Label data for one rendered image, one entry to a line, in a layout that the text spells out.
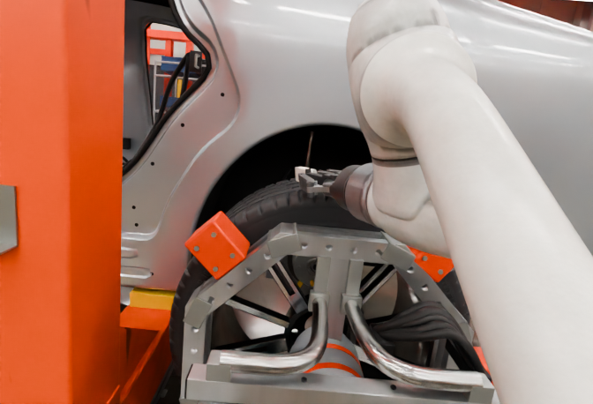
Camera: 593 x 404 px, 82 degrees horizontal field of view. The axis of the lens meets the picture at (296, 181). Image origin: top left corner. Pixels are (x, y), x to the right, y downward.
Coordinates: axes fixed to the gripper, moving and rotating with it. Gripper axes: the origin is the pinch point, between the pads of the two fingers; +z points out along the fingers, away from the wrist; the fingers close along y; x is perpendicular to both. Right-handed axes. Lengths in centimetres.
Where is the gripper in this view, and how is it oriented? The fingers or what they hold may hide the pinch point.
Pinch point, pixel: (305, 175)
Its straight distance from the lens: 69.9
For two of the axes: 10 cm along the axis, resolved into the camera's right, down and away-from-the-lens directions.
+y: 9.0, -1.4, 4.2
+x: -0.7, -9.8, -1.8
